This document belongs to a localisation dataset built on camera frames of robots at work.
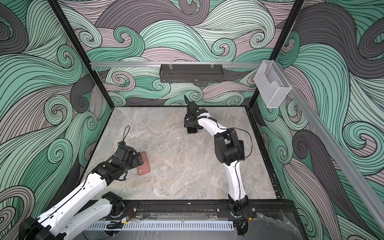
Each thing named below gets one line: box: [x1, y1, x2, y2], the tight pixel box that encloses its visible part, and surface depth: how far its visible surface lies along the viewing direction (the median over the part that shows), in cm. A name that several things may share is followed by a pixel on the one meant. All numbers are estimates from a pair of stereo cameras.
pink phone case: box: [137, 151, 151, 176], surface depth 88 cm
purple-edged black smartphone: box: [187, 127, 198, 134], surface depth 100 cm
